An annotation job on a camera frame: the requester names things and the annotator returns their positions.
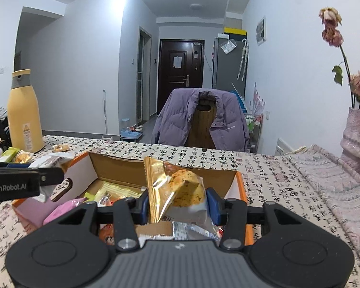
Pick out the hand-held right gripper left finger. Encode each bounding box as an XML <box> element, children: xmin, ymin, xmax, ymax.
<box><xmin>43</xmin><ymin>190</ymin><xmax>150</xmax><ymax>252</ymax></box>

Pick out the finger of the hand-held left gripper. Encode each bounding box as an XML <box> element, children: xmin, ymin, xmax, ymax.
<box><xmin>37</xmin><ymin>166</ymin><xmax>64</xmax><ymax>188</ymax></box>

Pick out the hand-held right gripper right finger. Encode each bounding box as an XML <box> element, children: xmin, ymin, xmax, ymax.
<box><xmin>206</xmin><ymin>187</ymin><xmax>303</xmax><ymax>252</ymax></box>

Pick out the heap of snacks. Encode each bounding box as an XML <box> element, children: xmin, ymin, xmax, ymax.
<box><xmin>43</xmin><ymin>180</ymin><xmax>225</xmax><ymax>246</ymax></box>

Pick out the golden cookie packet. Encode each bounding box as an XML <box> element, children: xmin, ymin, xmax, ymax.
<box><xmin>143</xmin><ymin>156</ymin><xmax>216</xmax><ymax>225</ymax></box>

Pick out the red orange cardboard box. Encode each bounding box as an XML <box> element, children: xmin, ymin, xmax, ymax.
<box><xmin>11</xmin><ymin>151</ymin><xmax>255</xmax><ymax>246</ymax></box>

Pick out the pile of loose snack packets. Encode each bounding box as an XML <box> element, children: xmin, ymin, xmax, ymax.
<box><xmin>0</xmin><ymin>143</ymin><xmax>76</xmax><ymax>169</ymax></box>

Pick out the yellow bottle with grey collar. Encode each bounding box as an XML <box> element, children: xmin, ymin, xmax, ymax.
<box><xmin>7</xmin><ymin>70</ymin><xmax>44</xmax><ymax>153</ymax></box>

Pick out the blue pet water feeder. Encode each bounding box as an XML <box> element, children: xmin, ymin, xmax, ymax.
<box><xmin>121</xmin><ymin>118</ymin><xmax>144</xmax><ymax>141</ymax></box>

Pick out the wooden chair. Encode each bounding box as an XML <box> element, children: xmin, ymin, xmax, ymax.
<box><xmin>186</xmin><ymin>91</ymin><xmax>221</xmax><ymax>149</ymax></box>

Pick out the purple padded jacket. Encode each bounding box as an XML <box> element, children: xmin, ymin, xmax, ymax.
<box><xmin>151</xmin><ymin>88</ymin><xmax>250</xmax><ymax>152</ymax></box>

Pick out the pink patterned folded cloth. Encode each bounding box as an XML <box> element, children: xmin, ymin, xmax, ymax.
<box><xmin>283</xmin><ymin>144</ymin><xmax>360</xmax><ymax>276</ymax></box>

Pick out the dark brown entrance door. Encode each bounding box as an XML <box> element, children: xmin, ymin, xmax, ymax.
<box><xmin>157</xmin><ymin>39</ymin><xmax>205</xmax><ymax>116</ymax></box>

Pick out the grey interior door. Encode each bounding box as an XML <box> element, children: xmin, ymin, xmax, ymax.
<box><xmin>137</xmin><ymin>25</ymin><xmax>153</xmax><ymax>123</ymax></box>

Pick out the grey refrigerator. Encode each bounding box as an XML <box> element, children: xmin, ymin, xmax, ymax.
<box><xmin>212</xmin><ymin>36</ymin><xmax>249</xmax><ymax>99</ymax></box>

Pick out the folded white umbrella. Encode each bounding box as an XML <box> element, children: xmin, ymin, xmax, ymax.
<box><xmin>238</xmin><ymin>39</ymin><xmax>249</xmax><ymax>81</ymax></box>

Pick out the pink textured vase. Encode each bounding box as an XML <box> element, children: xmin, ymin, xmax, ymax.
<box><xmin>340</xmin><ymin>106</ymin><xmax>360</xmax><ymax>183</ymax></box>

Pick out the clear plastic bag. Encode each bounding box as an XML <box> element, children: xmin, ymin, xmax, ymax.
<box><xmin>219</xmin><ymin>39</ymin><xmax>237</xmax><ymax>55</ymax></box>

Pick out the yellow black box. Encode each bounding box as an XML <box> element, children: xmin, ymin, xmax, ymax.
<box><xmin>223</xmin><ymin>27</ymin><xmax>247</xmax><ymax>38</ymax></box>

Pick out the wire cart with bottles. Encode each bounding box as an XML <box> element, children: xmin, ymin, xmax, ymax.
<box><xmin>244</xmin><ymin>112</ymin><xmax>264</xmax><ymax>153</ymax></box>

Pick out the white wall panel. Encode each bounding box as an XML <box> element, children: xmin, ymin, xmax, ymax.
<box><xmin>256</xmin><ymin>16</ymin><xmax>267</xmax><ymax>46</ymax></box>

